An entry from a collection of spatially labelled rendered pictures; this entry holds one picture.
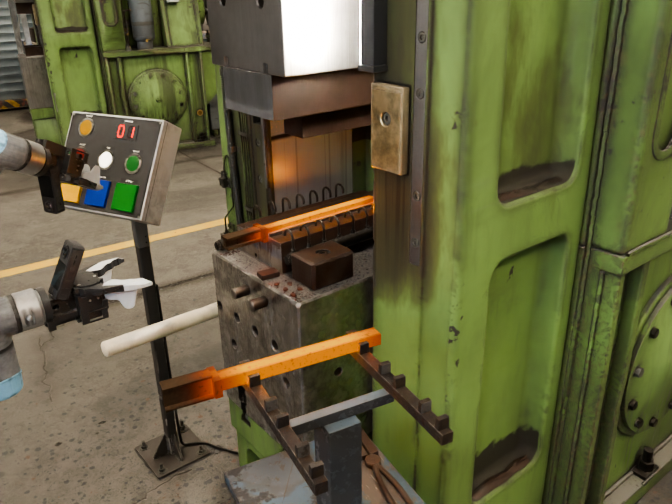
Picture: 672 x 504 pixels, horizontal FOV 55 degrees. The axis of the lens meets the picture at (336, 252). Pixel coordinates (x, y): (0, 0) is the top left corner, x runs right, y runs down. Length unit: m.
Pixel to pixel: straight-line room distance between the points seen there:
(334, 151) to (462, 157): 0.71
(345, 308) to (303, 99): 0.47
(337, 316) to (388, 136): 0.42
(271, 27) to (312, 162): 0.55
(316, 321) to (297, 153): 0.54
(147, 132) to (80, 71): 4.55
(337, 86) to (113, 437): 1.63
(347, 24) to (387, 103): 0.22
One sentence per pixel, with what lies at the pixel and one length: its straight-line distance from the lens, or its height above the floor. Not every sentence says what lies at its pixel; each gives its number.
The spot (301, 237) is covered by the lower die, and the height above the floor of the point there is 0.99.
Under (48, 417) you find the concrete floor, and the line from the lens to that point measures 2.79.
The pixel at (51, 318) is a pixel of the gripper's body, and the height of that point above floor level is 0.96.
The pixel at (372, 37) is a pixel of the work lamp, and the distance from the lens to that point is 1.26.
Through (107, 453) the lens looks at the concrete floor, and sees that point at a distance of 2.53.
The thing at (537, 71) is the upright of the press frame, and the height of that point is 1.36.
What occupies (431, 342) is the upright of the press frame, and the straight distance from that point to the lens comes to 1.39.
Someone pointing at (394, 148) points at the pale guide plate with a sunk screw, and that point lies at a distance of 1.27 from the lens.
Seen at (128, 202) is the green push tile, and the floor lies 1.00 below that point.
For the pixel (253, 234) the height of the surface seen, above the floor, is 1.00.
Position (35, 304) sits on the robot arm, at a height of 1.00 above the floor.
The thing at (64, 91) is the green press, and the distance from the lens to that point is 6.32.
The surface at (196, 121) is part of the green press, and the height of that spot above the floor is 0.25.
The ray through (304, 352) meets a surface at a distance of 1.14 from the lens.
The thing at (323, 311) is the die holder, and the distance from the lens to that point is 1.41.
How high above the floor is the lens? 1.55
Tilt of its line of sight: 24 degrees down
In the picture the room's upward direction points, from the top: 1 degrees counter-clockwise
